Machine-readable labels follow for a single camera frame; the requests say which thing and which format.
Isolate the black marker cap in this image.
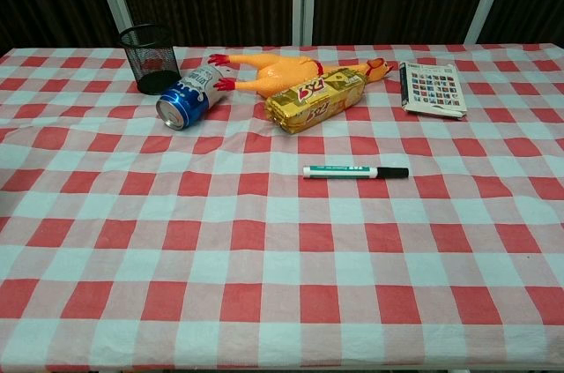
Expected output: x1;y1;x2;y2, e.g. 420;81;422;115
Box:
375;166;410;180

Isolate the green white marker body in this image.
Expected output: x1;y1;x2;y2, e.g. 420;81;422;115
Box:
302;164;380;181

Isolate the blue white beer can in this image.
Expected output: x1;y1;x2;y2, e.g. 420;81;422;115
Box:
156;63;234;131

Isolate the gold cracker package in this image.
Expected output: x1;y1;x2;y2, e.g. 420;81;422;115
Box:
264;68;368;135

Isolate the yellow rubber chicken toy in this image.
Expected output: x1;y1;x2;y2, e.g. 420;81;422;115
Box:
207;53;395;99

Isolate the black mesh pen holder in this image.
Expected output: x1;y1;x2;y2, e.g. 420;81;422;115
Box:
117;23;182;96

